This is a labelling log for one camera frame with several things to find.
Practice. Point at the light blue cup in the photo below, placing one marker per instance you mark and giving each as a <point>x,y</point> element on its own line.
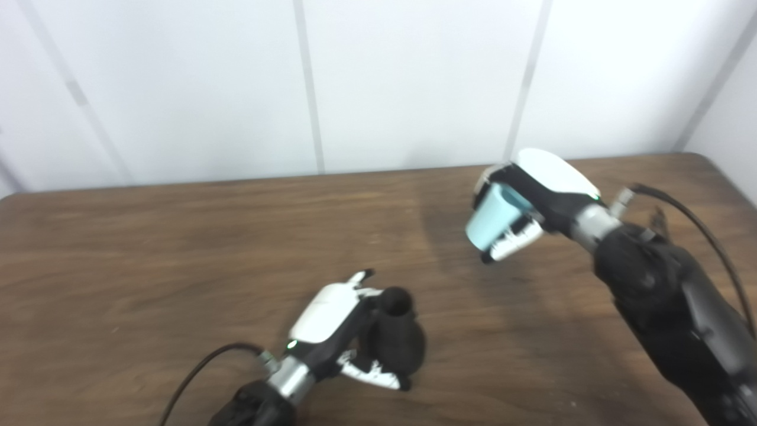
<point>488,219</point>

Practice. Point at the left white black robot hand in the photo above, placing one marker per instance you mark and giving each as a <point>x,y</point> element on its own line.
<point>325,313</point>

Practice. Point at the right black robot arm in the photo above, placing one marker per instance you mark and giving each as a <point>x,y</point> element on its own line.
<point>662,284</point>

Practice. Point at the black cup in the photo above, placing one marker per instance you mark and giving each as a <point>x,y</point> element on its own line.
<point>396,343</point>

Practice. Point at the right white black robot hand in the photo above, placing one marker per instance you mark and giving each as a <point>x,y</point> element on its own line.
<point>556,177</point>

